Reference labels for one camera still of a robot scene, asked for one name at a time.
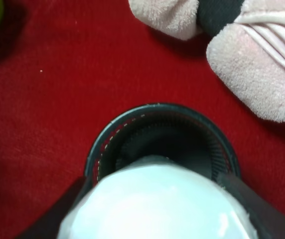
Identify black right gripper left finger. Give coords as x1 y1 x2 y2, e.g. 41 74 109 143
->
16 176 93 239

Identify black band on towel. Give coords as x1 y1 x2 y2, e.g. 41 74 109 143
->
197 0 244 37

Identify pink rolled towel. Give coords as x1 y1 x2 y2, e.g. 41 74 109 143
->
129 0 285 122

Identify white bottle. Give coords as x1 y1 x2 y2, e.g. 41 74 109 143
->
57 156 258 239

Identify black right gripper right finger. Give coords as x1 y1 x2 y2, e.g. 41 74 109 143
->
217 173 285 239

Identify white black-rimmed cylinder container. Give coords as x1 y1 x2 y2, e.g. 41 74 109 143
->
84 103 241 184

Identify red carpet mat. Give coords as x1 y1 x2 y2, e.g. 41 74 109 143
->
0 0 285 239

